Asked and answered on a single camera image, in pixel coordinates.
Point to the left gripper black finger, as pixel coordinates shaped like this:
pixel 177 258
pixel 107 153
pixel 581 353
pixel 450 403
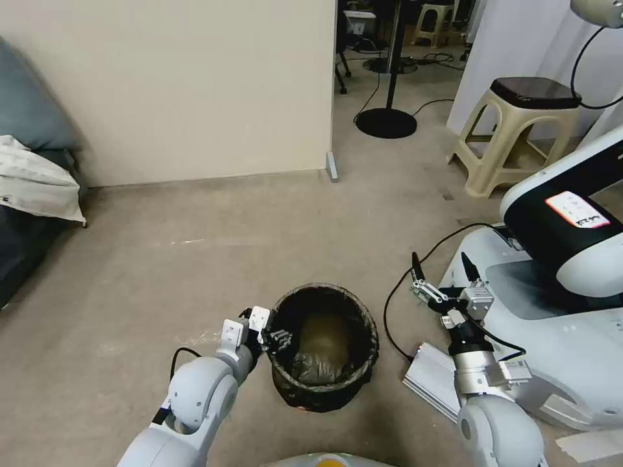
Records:
pixel 278 335
pixel 273 346

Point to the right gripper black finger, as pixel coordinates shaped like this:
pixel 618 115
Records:
pixel 427 290
pixel 471 272

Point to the trash can with black bag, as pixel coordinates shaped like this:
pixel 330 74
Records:
pixel 321 340

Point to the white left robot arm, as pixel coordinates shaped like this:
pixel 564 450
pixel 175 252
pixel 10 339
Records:
pixel 194 389

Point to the black floor stand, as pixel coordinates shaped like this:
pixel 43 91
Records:
pixel 387 122

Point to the silver ribbed metal box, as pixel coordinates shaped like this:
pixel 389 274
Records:
pixel 430 377

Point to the white robot with black panel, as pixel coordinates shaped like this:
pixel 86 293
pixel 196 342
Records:
pixel 535 316

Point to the white robot front shell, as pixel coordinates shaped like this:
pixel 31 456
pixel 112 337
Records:
pixel 321 460

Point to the grey partition foot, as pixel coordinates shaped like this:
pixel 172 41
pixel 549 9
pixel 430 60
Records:
pixel 332 168

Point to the white tape strip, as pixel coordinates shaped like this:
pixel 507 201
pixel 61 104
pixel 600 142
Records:
pixel 589 442

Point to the black glossy stool seat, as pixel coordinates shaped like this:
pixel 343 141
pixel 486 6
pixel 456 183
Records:
pixel 535 92

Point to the round dark stand base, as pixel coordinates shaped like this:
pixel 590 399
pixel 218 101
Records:
pixel 389 65

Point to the dark grey sofa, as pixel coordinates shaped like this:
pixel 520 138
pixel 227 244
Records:
pixel 19 253

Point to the small beige plastic stool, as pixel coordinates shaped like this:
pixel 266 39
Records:
pixel 433 22

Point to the black office chair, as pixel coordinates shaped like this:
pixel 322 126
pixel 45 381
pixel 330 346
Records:
pixel 353 24

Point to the white pillow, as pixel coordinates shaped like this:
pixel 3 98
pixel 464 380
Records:
pixel 34 180

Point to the white rounded device head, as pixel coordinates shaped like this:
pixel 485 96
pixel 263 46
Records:
pixel 598 10

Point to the grey-blue cushion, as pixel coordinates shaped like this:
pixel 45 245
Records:
pixel 34 107

